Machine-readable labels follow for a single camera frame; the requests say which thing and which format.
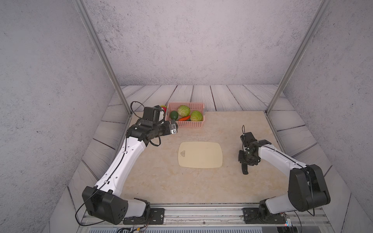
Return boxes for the green cabbage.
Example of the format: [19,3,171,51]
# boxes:
[190,111,204,121]
[177,105,190,118]

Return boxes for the aluminium frame post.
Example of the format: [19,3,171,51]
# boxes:
[265,0,332,116]
[73,0,132,115]

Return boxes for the green cabbage right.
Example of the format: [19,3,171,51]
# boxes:
[190,111,204,121]

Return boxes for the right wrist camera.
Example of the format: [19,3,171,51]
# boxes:
[240,132,257,148]

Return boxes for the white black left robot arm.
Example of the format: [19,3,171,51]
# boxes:
[82,120,178,225]

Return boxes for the aluminium mounting rail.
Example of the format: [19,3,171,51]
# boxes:
[78,203,334,233]

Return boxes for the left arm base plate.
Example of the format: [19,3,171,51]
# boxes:
[123,208,165,225]

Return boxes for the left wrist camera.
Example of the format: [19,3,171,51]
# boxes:
[142,105,165,123]

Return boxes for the cream plastic cutting board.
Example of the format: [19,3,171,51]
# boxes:
[178,142,223,169]

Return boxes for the black handled kitchen knife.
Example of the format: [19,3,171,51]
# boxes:
[241,163,248,175]

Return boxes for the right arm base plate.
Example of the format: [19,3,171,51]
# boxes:
[242,208,287,224]

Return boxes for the right aluminium frame post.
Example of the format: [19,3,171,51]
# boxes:
[265,0,332,116]

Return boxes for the left aluminium frame post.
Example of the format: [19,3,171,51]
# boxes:
[73,0,132,115]

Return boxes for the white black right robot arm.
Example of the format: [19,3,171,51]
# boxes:
[239,140,331,215]

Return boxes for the orange carrot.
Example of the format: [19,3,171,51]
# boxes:
[178,116,191,121]

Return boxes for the green cabbage left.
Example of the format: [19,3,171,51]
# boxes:
[177,105,190,118]

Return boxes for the pink plastic basket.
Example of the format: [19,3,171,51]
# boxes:
[166,103,205,128]

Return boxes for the dark green avocado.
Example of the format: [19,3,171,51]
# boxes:
[170,111,179,120]

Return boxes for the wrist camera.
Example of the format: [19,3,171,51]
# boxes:
[142,105,165,123]
[240,132,257,148]

